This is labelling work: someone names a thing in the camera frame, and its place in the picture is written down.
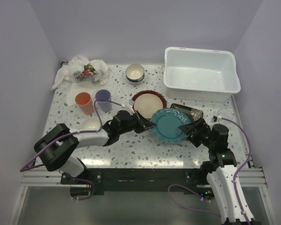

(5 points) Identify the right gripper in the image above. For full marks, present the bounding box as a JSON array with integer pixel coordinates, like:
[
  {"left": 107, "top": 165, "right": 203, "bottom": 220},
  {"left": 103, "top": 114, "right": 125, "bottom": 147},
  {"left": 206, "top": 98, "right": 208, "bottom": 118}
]
[{"left": 178, "top": 118, "right": 215, "bottom": 149}]

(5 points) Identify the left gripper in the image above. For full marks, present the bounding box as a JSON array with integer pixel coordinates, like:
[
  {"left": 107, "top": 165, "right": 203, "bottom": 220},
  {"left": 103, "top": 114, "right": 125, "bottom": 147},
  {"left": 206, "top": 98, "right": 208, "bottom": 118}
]
[{"left": 118, "top": 110, "right": 155, "bottom": 135}]

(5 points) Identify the black floral square plate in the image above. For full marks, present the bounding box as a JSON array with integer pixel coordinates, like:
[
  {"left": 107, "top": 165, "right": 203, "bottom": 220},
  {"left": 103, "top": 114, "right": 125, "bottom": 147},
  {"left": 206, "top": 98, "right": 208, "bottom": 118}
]
[{"left": 170, "top": 103, "right": 203, "bottom": 123}]

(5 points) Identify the red rimmed cream plate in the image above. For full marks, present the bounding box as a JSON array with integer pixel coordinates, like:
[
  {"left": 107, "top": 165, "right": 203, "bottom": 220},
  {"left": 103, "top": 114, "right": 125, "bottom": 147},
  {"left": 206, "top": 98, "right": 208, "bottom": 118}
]
[{"left": 132, "top": 90, "right": 167, "bottom": 120}]

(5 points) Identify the teal scalloped plate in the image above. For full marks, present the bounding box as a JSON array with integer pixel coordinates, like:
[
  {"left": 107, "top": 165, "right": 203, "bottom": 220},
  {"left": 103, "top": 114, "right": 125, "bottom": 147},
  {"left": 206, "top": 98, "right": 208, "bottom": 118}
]
[{"left": 151, "top": 108, "right": 191, "bottom": 144}]

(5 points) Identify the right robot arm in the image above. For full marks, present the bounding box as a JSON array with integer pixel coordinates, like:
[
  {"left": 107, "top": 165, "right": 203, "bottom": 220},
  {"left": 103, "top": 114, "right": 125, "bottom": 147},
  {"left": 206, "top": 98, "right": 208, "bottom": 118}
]
[{"left": 179, "top": 119, "right": 261, "bottom": 225}]

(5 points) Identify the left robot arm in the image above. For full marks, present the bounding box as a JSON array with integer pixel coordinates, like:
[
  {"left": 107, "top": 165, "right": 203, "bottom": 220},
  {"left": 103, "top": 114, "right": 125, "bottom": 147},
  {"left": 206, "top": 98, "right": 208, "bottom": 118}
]
[{"left": 34, "top": 110, "right": 156, "bottom": 184}]

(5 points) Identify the white plastic bin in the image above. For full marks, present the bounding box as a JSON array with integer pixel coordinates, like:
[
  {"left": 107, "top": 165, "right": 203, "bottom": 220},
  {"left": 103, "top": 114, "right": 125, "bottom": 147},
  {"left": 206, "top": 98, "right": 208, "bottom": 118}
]
[{"left": 163, "top": 47, "right": 241, "bottom": 102}]

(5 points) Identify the clear glass cup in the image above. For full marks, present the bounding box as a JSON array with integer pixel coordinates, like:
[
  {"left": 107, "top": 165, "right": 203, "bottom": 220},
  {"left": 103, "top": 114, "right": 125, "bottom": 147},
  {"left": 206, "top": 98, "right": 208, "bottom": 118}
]
[{"left": 217, "top": 109, "right": 234, "bottom": 120}]

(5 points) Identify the cream bowl blue pattern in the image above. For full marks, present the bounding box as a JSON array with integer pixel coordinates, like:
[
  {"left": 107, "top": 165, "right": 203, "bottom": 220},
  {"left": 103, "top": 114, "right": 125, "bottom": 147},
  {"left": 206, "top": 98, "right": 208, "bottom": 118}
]
[{"left": 125, "top": 64, "right": 145, "bottom": 85}]

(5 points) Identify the purple plastic cup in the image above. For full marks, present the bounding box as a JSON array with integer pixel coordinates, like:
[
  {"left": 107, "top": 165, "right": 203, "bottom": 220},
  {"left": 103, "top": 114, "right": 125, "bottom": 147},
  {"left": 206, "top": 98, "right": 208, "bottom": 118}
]
[{"left": 95, "top": 90, "right": 112, "bottom": 113}]

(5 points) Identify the small white bowl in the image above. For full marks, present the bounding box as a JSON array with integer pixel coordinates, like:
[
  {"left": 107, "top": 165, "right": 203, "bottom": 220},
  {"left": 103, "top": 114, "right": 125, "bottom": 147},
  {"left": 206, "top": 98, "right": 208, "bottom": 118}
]
[{"left": 81, "top": 117, "right": 100, "bottom": 130}]

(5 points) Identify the orange plastic cup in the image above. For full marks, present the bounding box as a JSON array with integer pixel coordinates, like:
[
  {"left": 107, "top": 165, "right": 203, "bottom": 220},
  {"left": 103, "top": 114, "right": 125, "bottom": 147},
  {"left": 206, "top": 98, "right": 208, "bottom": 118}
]
[{"left": 75, "top": 92, "right": 94, "bottom": 115}]

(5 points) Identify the white floral cloth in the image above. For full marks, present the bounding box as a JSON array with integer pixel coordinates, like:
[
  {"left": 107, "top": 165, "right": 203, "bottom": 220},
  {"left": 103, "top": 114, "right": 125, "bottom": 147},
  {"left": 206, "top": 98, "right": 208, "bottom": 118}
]
[{"left": 52, "top": 55, "right": 109, "bottom": 106}]

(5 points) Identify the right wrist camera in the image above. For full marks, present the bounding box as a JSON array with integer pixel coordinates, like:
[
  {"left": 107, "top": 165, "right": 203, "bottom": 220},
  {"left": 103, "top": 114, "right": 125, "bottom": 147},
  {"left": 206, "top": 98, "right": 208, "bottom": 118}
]
[{"left": 211, "top": 115, "right": 223, "bottom": 123}]

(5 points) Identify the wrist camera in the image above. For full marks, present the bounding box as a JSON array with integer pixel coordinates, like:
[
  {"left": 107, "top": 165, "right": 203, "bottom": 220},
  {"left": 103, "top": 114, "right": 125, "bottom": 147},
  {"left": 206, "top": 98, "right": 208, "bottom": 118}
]
[
  {"left": 125, "top": 99, "right": 134, "bottom": 113},
  {"left": 211, "top": 115, "right": 223, "bottom": 123}
]

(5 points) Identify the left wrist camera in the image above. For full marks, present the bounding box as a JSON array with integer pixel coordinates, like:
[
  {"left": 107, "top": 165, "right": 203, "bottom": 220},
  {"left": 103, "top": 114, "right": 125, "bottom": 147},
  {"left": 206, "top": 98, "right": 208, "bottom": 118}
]
[{"left": 125, "top": 99, "right": 134, "bottom": 113}]

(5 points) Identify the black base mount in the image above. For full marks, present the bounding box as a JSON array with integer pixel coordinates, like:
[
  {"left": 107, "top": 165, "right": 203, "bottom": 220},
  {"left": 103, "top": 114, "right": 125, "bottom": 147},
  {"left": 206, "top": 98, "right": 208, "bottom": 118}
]
[{"left": 60, "top": 168, "right": 214, "bottom": 200}]

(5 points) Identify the aluminium frame rail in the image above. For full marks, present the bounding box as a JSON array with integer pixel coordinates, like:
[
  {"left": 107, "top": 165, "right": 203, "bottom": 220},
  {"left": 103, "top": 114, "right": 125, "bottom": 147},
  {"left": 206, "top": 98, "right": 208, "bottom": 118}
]
[{"left": 9, "top": 164, "right": 68, "bottom": 225}]

